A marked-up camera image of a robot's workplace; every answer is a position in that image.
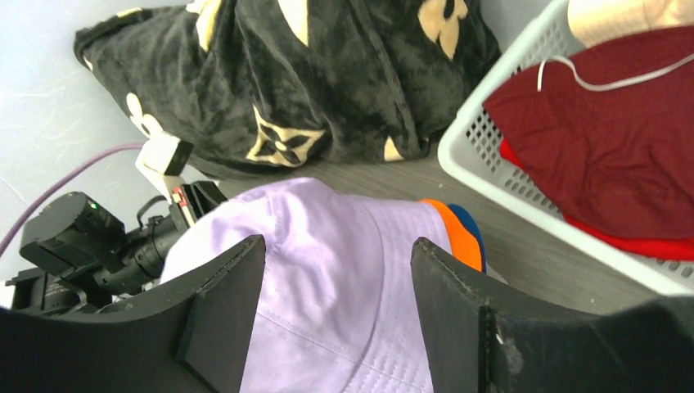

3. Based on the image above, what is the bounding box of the black blanket with cream flowers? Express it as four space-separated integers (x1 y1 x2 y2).
73 1 501 179

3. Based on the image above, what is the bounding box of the red bucket hat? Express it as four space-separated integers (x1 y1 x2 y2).
501 135 693 260

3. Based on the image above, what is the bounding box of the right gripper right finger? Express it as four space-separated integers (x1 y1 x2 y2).
411 238 693 392

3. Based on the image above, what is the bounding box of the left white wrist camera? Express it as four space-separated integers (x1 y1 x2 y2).
135 132 194 202

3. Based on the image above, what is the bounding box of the maroon bucket hat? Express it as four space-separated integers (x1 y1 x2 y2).
483 26 693 239

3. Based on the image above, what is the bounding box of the white plastic basket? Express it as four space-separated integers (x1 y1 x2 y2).
438 1 693 296

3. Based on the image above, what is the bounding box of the orange bucket hat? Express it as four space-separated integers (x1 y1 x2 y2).
421 199 482 273

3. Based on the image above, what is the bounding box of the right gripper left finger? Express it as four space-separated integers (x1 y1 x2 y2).
1 235 265 392

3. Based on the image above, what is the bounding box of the lilac bucket hat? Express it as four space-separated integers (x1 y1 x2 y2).
161 178 449 392

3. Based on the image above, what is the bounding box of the blue bucket hat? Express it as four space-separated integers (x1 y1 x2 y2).
448 204 488 273

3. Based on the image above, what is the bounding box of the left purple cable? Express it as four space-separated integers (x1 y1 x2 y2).
0 142 145 259

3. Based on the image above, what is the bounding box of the beige bucket hat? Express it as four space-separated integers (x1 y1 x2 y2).
566 0 693 47

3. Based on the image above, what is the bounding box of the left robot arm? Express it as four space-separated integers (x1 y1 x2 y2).
6 181 227 316

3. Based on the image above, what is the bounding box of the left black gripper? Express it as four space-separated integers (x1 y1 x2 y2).
127 181 227 282

